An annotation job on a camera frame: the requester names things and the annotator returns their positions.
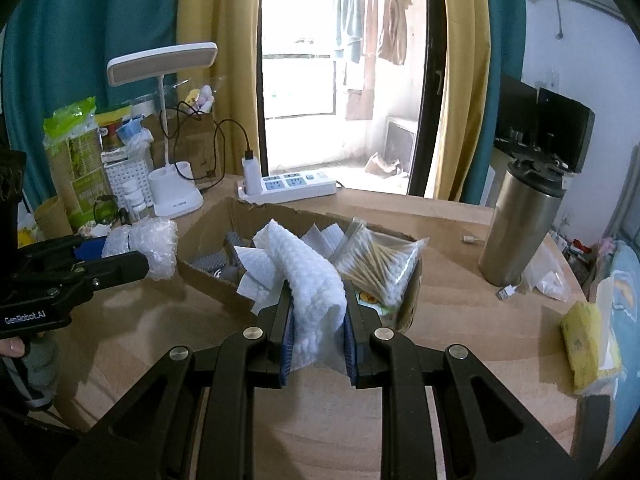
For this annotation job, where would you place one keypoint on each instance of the white paper napkin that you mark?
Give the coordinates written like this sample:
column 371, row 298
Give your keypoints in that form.
column 325, row 240

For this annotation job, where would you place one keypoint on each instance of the white power strip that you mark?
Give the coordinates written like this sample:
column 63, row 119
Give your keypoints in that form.
column 300, row 185

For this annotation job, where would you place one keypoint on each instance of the yellow curtain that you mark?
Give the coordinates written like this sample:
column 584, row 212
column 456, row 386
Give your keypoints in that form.
column 465, row 60
column 220, row 20

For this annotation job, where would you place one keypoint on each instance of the hanging light beige shirt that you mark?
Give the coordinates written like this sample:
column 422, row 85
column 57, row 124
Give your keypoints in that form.
column 371, row 15

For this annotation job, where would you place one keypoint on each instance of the light blue printed blanket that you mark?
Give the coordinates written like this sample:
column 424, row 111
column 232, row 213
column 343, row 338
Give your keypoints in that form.
column 625, row 285

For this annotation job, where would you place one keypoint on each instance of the white textured cloth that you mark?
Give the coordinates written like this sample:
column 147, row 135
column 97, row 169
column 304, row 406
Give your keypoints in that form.
column 310, row 280

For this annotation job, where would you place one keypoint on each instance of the brown cardboard box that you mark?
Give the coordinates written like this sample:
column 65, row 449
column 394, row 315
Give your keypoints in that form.
column 280, row 217

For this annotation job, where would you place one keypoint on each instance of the black flat panel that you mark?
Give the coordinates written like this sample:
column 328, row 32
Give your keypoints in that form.
column 517, row 110

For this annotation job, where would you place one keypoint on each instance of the green glass jar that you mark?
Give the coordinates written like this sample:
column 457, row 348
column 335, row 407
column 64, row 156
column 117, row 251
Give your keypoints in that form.
column 105, row 210

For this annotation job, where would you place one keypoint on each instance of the white charger plug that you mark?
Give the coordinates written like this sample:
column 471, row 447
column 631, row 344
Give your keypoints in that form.
column 251, row 175

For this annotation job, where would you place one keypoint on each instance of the bag of cotton swabs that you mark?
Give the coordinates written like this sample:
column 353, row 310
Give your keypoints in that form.
column 380, row 265

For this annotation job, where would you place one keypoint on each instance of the grey patterned sock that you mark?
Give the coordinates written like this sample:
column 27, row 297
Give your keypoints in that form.
column 236, row 245
column 210, row 262

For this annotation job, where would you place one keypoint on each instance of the dark chair back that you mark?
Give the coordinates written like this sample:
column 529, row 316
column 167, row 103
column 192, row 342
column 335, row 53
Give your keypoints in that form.
column 596, row 440

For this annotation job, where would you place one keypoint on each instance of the blue capped container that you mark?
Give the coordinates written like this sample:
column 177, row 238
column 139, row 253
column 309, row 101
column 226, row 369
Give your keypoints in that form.
column 131, row 127

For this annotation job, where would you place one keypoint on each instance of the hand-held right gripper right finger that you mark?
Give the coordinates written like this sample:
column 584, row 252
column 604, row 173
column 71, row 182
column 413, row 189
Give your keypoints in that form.
column 350, row 355

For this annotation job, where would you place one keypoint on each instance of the hanging tan shirt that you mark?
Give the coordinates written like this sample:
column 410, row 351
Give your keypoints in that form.
column 395, row 20

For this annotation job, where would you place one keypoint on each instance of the red yellow jar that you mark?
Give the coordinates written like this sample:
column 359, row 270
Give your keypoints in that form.
column 111, row 135

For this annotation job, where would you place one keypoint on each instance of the clear bubble wrap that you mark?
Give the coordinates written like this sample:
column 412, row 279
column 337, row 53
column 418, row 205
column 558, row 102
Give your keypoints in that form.
column 150, row 245

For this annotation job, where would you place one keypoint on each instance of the brown paper cup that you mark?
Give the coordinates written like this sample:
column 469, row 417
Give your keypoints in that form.
column 52, row 217

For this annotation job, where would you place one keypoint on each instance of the black door frame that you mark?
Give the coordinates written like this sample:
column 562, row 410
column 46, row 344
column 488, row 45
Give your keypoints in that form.
column 435, row 60

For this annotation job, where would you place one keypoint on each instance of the white balcony appliance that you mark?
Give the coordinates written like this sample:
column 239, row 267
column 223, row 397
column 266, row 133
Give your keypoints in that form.
column 400, row 142

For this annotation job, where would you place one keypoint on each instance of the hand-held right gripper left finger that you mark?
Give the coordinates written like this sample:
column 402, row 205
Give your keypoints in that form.
column 286, row 340

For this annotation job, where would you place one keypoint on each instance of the white desk lamp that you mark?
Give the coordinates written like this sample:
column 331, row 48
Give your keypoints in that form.
column 160, row 60

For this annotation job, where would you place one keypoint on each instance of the teal curtain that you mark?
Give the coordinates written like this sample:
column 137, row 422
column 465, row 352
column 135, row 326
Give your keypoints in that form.
column 100, row 25
column 505, row 35

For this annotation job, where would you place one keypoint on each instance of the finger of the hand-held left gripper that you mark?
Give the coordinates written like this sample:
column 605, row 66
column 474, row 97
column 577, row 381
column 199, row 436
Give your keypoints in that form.
column 90, row 249
column 120, row 267

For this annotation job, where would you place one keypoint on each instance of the brown paper bag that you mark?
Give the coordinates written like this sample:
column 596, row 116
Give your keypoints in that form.
column 195, row 160

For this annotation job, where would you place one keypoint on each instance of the white perforated organizer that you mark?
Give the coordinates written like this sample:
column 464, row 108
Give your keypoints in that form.
column 120, row 180

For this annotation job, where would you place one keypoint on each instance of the small plush toy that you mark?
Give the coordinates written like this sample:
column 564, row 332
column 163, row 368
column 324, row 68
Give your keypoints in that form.
column 200, row 99

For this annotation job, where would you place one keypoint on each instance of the stainless steel tumbler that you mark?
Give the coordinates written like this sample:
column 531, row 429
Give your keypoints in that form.
column 515, row 230

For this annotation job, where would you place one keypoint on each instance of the green snack bag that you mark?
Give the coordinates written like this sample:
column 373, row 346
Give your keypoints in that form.
column 80, row 160

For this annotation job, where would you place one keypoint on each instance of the clear plastic bag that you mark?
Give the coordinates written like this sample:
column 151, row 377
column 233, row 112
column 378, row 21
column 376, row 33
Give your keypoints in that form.
column 550, row 280

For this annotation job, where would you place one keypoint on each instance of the colourful printed packet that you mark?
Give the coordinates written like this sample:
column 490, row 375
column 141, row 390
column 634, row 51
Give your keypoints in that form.
column 372, row 300

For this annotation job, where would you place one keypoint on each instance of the person's left hand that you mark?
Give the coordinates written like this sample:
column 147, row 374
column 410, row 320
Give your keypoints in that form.
column 12, row 347

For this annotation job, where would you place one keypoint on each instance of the hanging blue towel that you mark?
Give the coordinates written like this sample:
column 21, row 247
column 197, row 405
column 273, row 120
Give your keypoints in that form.
column 350, row 10

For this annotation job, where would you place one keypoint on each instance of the yellow sponge in plastic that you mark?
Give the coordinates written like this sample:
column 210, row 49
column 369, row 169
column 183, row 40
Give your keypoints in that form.
column 587, row 345

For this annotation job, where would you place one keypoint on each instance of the black monitor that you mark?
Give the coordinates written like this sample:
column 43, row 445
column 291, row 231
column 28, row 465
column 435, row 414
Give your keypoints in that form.
column 565, row 130

